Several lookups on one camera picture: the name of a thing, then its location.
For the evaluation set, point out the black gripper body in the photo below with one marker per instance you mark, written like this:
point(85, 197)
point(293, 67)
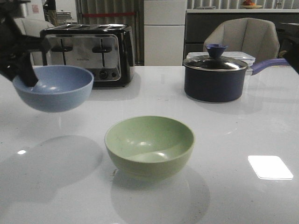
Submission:
point(14, 46)

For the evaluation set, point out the black and chrome toaster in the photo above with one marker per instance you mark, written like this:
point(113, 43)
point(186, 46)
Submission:
point(106, 50)

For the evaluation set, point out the white cabinet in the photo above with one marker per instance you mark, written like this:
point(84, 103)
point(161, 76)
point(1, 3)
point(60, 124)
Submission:
point(164, 29)

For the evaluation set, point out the beige armchair on left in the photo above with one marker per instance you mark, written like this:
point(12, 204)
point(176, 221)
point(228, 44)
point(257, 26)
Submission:
point(33, 28)

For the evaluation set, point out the glass pot lid blue knob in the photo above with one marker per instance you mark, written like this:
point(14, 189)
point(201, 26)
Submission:
point(215, 61)

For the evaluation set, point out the person standing in background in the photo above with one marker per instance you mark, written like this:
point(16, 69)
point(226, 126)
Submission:
point(50, 10)

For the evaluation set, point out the dark blue saucepan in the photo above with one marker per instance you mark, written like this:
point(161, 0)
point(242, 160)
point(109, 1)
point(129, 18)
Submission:
point(222, 86)

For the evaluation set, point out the beige armchair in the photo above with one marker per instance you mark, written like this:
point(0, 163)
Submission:
point(33, 28)
point(255, 37)

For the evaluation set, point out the clear plastic storage container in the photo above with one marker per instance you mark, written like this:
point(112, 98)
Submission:
point(233, 54)

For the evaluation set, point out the green bowl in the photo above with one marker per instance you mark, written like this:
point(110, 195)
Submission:
point(149, 148)

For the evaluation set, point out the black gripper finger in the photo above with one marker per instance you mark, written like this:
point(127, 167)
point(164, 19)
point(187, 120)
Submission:
point(27, 74)

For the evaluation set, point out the beige armchair on right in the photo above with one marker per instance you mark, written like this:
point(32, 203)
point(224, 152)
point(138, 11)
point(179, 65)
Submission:
point(255, 37)

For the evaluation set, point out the fruit bowl on counter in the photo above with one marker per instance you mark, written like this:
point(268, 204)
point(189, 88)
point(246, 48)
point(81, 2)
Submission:
point(249, 4)

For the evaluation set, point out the blue bowl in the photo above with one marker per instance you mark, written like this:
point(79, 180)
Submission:
point(59, 88)

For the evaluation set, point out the dark kitchen counter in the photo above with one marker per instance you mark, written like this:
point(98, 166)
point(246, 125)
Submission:
point(200, 23)

